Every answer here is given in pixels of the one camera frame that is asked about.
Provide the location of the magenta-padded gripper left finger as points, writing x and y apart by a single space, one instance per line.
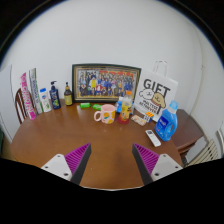
63 165

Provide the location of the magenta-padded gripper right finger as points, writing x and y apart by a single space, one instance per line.
160 165

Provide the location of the orange-capped juice bottle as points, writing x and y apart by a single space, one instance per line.
126 108

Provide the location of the white remote control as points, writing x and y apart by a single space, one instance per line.
153 138

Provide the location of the blue detergent bottle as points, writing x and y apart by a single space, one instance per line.
165 125

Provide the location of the dark brown side table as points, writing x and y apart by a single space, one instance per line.
188 128

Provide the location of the white radiator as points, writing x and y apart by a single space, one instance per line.
205 153

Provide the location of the small patterned snack packet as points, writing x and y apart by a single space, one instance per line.
138 120

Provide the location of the colourful puzzle cube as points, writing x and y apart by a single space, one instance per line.
148 116

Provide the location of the flat round red coaster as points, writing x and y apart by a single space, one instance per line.
123 122

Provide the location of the white lotion bottle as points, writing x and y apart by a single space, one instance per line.
45 101

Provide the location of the pink patterned mug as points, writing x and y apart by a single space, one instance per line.
106 115

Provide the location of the brown pump bottle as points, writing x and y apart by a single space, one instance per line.
68 98

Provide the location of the dark blue pump bottle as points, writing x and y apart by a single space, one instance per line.
55 98

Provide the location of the brown wooden chair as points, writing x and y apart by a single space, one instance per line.
20 105

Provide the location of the white paper gift bag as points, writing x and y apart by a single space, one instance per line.
156 90

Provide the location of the pink long box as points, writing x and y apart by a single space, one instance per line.
28 98

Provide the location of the white panel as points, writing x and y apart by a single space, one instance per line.
6 100

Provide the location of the framed group picture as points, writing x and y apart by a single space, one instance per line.
106 83

